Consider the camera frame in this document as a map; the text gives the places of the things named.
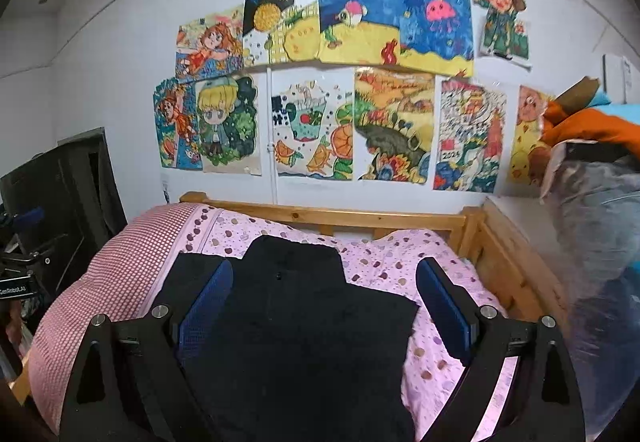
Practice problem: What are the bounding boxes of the black cabinet at left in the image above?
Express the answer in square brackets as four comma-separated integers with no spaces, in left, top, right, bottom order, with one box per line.
[0,126,129,373]

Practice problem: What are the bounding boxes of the swimming girl drawing upper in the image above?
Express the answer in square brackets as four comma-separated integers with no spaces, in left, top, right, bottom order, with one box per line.
[175,6,244,84]

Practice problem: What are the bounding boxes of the landscape fields drawing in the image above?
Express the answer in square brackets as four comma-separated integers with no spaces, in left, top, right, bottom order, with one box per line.
[354,67,435,184]

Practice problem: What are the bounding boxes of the orange cloth on pile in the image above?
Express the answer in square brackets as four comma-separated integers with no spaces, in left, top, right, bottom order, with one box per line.
[541,101,640,158]

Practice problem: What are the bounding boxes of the yellow bear drawing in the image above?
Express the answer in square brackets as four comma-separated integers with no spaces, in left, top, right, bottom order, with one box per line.
[508,86,551,186]

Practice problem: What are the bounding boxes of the blond child drawing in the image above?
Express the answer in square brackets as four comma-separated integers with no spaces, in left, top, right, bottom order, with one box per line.
[194,76,262,176]

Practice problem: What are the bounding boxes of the sun and yellow drawing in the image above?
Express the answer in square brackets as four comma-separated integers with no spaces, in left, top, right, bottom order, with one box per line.
[243,0,320,67]

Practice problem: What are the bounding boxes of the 2024 dragon drawing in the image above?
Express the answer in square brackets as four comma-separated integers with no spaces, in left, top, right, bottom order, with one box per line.
[434,78,506,194]

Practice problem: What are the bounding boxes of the orange haired mermaid drawing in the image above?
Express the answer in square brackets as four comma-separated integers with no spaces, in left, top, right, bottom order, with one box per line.
[153,78,203,171]

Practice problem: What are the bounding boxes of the wooden bed frame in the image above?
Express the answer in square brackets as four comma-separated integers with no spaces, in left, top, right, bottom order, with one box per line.
[11,192,567,401]

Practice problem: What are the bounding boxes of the black garment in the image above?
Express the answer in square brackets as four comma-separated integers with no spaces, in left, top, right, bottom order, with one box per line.
[156,236,418,441]

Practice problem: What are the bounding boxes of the pink apple print bedsheet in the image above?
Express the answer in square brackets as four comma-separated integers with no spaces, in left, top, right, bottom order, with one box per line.
[132,204,498,438]

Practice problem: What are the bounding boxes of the pink jellyfish drawing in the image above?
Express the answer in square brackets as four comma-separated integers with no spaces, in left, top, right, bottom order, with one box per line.
[398,0,475,78]

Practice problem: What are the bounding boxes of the plastic bagged clothes pile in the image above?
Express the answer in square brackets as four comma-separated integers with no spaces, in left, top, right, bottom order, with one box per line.
[540,140,639,439]

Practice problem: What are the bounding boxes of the fish underwater drawing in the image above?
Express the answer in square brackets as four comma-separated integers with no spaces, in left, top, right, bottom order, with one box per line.
[318,0,401,65]

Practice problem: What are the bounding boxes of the orange slices drink drawing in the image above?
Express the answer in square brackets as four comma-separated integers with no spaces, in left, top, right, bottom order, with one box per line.
[271,68,354,181]

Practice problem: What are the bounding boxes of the red haired child drawing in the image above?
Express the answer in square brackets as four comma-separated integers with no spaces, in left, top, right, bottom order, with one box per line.
[472,0,532,69]

